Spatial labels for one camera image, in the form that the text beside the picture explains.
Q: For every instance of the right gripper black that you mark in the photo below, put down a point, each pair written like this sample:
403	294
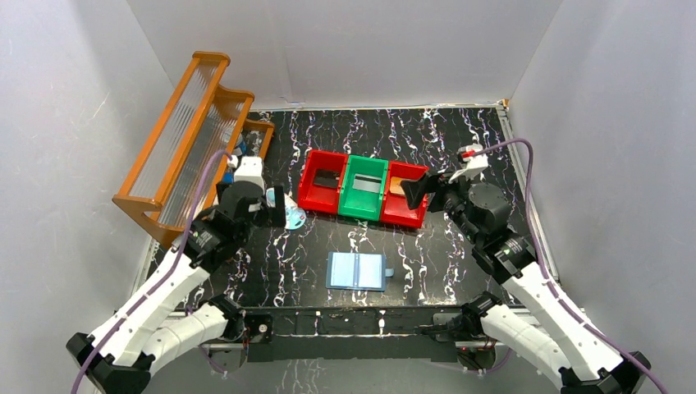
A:
415	190

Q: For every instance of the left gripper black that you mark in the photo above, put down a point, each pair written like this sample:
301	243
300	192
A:
277	214

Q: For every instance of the blue card holder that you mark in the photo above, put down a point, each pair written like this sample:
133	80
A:
357	272

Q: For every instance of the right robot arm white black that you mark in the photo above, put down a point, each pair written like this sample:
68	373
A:
564	346

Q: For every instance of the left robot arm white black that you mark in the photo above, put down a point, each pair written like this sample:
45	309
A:
126	351

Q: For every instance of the orange card in bin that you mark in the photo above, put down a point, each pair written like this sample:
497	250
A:
395	187

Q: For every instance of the grey card in bin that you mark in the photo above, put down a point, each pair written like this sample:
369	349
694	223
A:
369	184

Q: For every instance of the black card in bin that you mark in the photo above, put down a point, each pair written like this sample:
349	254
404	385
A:
327	178

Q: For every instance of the white blue bottle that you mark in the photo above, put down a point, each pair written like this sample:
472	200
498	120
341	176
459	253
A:
295	216

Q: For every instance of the right red bin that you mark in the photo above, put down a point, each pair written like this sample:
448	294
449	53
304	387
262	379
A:
394	207

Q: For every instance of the red bin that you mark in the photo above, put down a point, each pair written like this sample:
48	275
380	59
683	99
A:
315	198
394	207

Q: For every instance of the left red bin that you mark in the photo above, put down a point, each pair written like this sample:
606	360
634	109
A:
315	198

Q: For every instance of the green bin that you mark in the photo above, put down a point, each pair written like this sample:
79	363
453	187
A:
360	204

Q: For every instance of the blue cap container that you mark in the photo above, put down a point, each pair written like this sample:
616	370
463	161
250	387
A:
227	178

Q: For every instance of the white blue container on rack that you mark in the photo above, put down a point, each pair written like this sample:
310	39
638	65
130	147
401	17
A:
236	143

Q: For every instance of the orange wooden rack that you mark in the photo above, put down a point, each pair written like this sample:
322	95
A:
169	178

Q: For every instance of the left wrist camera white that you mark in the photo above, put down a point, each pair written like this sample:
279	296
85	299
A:
247	168

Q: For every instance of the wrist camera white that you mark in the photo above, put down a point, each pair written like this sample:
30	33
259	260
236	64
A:
472	162
247	168

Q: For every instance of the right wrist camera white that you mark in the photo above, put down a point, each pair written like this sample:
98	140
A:
472	162

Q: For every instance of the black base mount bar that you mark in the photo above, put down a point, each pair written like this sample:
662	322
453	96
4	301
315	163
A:
368	333

